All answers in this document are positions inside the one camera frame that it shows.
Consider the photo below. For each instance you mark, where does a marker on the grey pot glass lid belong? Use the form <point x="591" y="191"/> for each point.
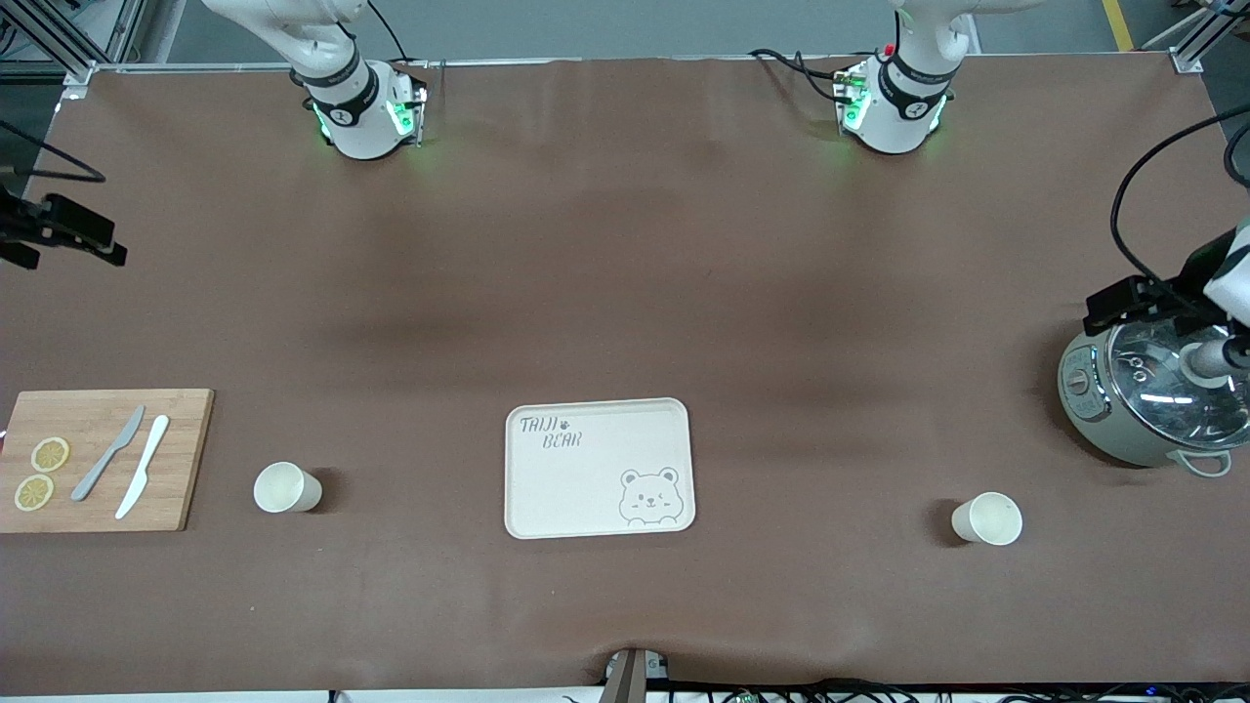
<point x="1094" y="410"/>

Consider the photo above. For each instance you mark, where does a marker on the white plastic knife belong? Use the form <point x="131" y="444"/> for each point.
<point x="144" y="469"/>

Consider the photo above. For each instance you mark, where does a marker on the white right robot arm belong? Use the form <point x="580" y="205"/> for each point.
<point x="356" y="122"/>

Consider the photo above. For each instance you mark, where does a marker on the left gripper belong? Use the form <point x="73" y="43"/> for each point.
<point x="1179" y="282"/>

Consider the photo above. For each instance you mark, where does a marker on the grey plastic knife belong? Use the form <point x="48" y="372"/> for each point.
<point x="107" y="454"/>

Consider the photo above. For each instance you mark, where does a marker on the brown table mat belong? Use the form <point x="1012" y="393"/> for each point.
<point x="625" y="293"/>

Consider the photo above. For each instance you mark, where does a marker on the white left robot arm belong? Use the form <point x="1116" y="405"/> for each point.
<point x="894" y="122"/>

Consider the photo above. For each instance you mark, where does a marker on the aluminium frame profile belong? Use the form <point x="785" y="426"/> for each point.
<point x="59" y="39"/>
<point x="1196" y="39"/>

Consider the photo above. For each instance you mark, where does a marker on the white plastic cup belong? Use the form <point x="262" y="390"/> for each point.
<point x="988" y="519"/>
<point x="288" y="488"/>

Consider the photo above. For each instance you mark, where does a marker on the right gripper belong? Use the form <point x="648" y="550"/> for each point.
<point x="21" y="227"/>

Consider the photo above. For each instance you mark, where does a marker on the cream tray with bear print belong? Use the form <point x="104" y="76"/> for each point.
<point x="586" y="488"/>

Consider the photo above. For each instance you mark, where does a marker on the yellow lemon slice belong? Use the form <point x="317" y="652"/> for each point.
<point x="34" y="493"/>
<point x="50" y="454"/>

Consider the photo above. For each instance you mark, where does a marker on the metal table clamp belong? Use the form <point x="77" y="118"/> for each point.
<point x="630" y="674"/>

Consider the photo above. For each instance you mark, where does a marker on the wooden cutting board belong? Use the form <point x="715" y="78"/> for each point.
<point x="186" y="459"/>

